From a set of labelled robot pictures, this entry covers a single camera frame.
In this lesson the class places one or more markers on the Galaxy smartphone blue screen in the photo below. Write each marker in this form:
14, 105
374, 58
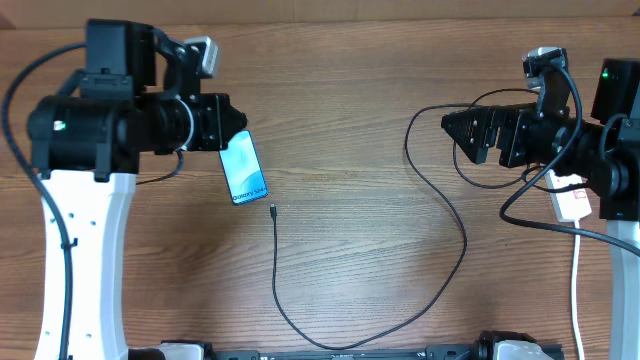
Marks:
242, 169

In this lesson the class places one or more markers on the white power strip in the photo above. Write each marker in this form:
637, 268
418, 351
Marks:
571, 205

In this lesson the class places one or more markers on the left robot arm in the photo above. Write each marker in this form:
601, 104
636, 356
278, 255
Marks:
139, 91

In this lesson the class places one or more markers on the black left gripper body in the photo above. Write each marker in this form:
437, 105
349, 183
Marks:
207, 124

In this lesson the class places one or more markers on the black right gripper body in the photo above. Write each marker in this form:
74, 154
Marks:
528, 145

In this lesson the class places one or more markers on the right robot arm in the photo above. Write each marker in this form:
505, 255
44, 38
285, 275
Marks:
604, 151

